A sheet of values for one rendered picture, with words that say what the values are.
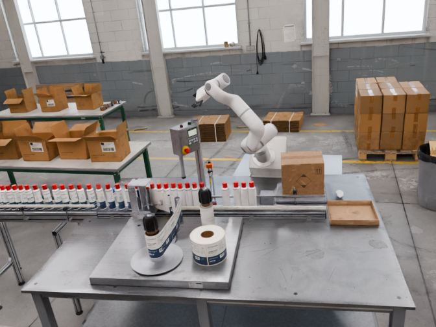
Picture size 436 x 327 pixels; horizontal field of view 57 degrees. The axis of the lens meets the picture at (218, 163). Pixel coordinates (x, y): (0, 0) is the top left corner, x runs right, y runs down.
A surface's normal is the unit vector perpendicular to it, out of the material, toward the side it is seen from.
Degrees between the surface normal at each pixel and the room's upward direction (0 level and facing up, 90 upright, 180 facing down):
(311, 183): 90
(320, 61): 90
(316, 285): 0
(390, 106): 90
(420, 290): 0
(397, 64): 90
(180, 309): 2
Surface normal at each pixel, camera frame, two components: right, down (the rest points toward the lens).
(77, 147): -0.25, 0.40
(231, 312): -0.06, -0.92
